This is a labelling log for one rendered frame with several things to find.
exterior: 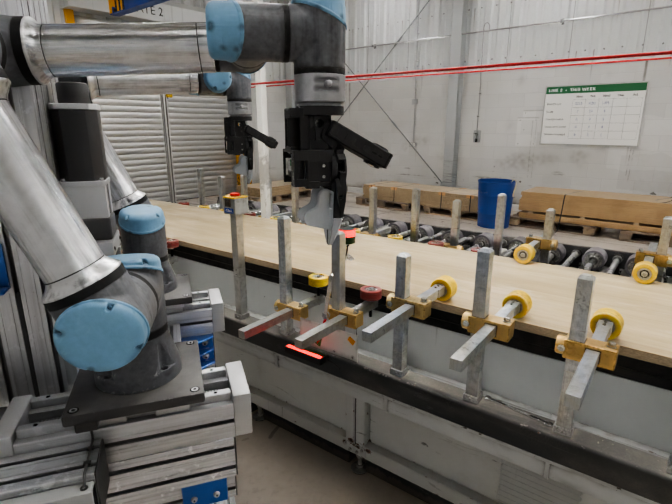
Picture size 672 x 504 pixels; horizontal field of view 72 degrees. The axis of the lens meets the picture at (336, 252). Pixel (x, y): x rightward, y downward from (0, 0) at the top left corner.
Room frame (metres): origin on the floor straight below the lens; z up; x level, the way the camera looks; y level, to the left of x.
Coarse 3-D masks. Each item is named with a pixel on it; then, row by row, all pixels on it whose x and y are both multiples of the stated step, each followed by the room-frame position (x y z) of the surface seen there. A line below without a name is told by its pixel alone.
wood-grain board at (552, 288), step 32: (192, 224) 2.78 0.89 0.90; (224, 224) 2.78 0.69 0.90; (256, 224) 2.78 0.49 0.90; (256, 256) 2.06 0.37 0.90; (320, 256) 2.06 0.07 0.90; (352, 256) 2.06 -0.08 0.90; (384, 256) 2.06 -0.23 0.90; (416, 256) 2.06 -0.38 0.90; (448, 256) 2.06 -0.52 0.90; (384, 288) 1.62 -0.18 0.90; (416, 288) 1.62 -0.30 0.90; (512, 288) 1.62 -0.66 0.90; (544, 288) 1.62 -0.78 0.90; (608, 288) 1.62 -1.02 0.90; (640, 288) 1.62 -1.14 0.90; (544, 320) 1.33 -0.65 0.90; (640, 320) 1.33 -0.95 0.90; (640, 352) 1.13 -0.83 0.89
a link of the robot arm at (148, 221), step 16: (128, 208) 1.25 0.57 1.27; (144, 208) 1.26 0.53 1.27; (160, 208) 1.27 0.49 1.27; (128, 224) 1.19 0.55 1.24; (144, 224) 1.19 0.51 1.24; (160, 224) 1.23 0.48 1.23; (128, 240) 1.19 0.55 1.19; (144, 240) 1.19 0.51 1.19; (160, 240) 1.22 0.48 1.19; (160, 256) 1.22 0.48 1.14
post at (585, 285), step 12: (588, 276) 1.05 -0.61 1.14; (576, 288) 1.06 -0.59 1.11; (588, 288) 1.04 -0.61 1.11; (576, 300) 1.05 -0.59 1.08; (588, 300) 1.04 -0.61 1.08; (576, 312) 1.05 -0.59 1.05; (588, 312) 1.04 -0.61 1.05; (576, 324) 1.05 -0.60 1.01; (588, 324) 1.06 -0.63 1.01; (576, 336) 1.05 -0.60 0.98; (564, 372) 1.05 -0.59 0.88; (564, 384) 1.05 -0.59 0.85; (564, 396) 1.05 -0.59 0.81; (564, 408) 1.05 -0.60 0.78; (564, 420) 1.04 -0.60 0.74
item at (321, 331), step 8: (360, 304) 1.56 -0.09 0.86; (368, 304) 1.56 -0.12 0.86; (376, 304) 1.60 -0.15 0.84; (336, 320) 1.42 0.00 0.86; (344, 320) 1.44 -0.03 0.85; (320, 328) 1.36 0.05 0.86; (328, 328) 1.37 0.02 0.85; (336, 328) 1.41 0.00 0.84; (304, 336) 1.30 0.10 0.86; (312, 336) 1.31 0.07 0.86; (320, 336) 1.34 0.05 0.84; (296, 344) 1.28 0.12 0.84; (304, 344) 1.28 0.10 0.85
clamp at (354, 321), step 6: (330, 306) 1.52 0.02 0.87; (330, 312) 1.50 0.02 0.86; (336, 312) 1.48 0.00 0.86; (342, 312) 1.47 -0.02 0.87; (348, 312) 1.47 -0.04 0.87; (360, 312) 1.47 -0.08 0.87; (330, 318) 1.50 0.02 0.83; (348, 318) 1.45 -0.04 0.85; (354, 318) 1.44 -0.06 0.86; (360, 318) 1.46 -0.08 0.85; (348, 324) 1.45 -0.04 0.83; (354, 324) 1.44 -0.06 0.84; (360, 324) 1.46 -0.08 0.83
